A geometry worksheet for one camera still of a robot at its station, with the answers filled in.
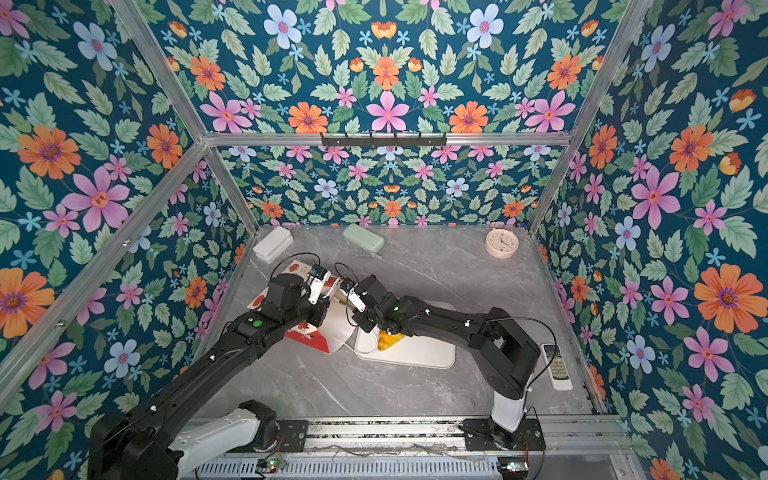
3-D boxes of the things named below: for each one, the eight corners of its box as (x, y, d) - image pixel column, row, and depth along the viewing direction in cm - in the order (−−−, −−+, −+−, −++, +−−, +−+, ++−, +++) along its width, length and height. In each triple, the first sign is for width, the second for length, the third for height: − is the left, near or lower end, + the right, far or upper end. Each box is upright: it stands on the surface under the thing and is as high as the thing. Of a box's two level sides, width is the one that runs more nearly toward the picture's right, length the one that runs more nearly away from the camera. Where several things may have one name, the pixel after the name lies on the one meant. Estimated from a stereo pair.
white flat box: (256, 258, 113) (250, 249, 109) (282, 234, 121) (278, 225, 117) (270, 265, 111) (265, 257, 107) (296, 240, 119) (292, 231, 115)
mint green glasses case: (343, 238, 118) (341, 232, 116) (354, 227, 122) (353, 222, 119) (376, 255, 112) (375, 250, 110) (386, 244, 116) (386, 238, 114)
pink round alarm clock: (487, 258, 113) (489, 252, 110) (482, 234, 121) (484, 228, 118) (519, 258, 113) (522, 252, 110) (512, 234, 121) (515, 228, 118)
